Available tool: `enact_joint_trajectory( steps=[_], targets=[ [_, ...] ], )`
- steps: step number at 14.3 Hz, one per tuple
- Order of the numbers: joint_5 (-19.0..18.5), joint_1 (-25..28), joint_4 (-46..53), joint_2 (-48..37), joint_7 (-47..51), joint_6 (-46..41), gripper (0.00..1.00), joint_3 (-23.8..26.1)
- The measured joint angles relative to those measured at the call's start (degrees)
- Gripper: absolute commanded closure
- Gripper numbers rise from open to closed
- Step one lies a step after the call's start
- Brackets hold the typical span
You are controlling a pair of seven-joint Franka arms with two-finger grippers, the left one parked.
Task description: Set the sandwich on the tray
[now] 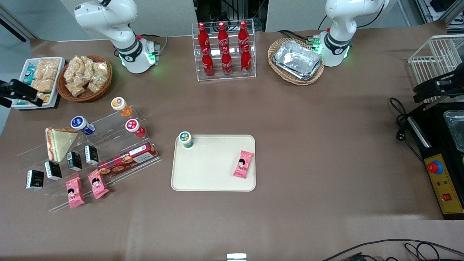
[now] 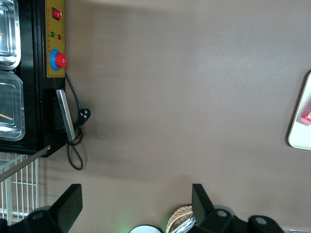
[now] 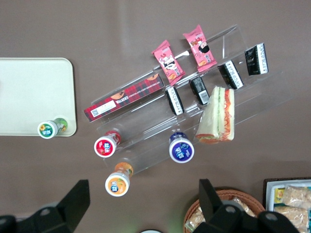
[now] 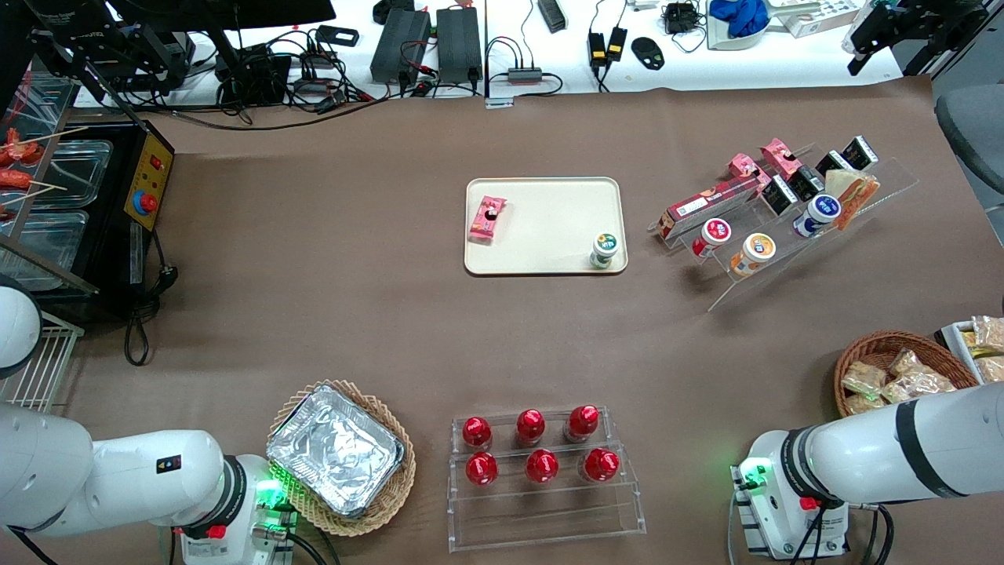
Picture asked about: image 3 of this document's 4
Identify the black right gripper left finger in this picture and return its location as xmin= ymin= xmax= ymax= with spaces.
xmin=0 ymin=179 xmax=90 ymax=233

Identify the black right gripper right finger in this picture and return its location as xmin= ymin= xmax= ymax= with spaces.
xmin=191 ymin=179 xmax=301 ymax=233

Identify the triangle sandwich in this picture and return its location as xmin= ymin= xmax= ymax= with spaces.
xmin=195 ymin=85 xmax=236 ymax=144

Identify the white rectangular snack tray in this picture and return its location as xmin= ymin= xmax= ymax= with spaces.
xmin=266 ymin=181 xmax=311 ymax=233

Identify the black tray under white tray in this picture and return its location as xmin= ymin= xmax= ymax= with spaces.
xmin=263 ymin=178 xmax=311 ymax=212

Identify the cream plastic serving tray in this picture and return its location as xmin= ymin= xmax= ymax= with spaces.
xmin=0 ymin=57 xmax=77 ymax=137

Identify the clear bag rice cracker snack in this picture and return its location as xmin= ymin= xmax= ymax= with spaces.
xmin=230 ymin=196 xmax=257 ymax=218
xmin=184 ymin=206 xmax=207 ymax=233

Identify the round brown wicker basket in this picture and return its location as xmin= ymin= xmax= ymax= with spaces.
xmin=183 ymin=186 xmax=266 ymax=233

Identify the orange lid gum bottle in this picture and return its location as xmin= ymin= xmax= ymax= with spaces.
xmin=104 ymin=162 xmax=134 ymax=197

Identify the red lid gum bottle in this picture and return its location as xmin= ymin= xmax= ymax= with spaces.
xmin=93 ymin=130 xmax=122 ymax=158

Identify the blue lid gum bottle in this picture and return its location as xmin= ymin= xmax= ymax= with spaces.
xmin=168 ymin=132 xmax=195 ymax=164

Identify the clear bag rice cracker bar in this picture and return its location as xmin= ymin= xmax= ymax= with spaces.
xmin=283 ymin=185 xmax=311 ymax=209
xmin=274 ymin=206 xmax=311 ymax=230

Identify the small black white box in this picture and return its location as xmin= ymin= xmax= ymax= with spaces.
xmin=244 ymin=43 xmax=269 ymax=76
xmin=218 ymin=60 xmax=244 ymax=90
xmin=189 ymin=76 xmax=210 ymax=105
xmin=164 ymin=86 xmax=185 ymax=116

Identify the clear acrylic stepped display stand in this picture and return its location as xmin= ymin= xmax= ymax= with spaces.
xmin=84 ymin=24 xmax=294 ymax=175

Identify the red tartan shortbread box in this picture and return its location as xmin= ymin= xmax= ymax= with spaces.
xmin=83 ymin=73 xmax=166 ymax=122

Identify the pink cartoon snack packet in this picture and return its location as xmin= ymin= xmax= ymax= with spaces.
xmin=182 ymin=24 xmax=218 ymax=73
xmin=151 ymin=39 xmax=186 ymax=86

